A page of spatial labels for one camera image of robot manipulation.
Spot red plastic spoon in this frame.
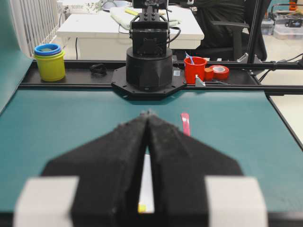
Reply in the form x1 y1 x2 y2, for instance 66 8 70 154
180 113 191 136

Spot stacked yellow green blue cups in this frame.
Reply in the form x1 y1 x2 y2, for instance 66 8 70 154
34 44 65 82

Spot red plastic cup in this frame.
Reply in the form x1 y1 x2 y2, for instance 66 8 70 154
184 56 207 85

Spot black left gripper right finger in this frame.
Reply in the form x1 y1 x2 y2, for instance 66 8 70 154
148 115 243 227

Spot black aluminium frame rail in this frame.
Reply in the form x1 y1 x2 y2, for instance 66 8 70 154
14 61 303 148

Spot yellow hexagonal prism block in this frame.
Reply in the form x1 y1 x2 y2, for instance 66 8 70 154
138 204 146 213

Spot white desk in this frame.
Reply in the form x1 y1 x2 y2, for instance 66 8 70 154
57 6 204 61

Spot black office chair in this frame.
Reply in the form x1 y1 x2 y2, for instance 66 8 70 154
192 0 257 61

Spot metal corner bracket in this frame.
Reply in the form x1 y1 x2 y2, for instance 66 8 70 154
195 74 206 87

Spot red tape roll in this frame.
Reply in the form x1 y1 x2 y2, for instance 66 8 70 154
210 65 230 79

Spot orange cylinder block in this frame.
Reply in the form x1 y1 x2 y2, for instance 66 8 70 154
204 68 214 81

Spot small black clip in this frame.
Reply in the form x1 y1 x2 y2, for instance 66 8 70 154
89 63 107 76

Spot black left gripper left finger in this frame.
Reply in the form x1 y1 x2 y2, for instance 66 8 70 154
42 116 147 227

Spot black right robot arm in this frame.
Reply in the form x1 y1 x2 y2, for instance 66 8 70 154
111 0 186 97

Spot white round bowl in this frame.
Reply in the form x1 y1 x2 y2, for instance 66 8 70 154
138 148 155 214

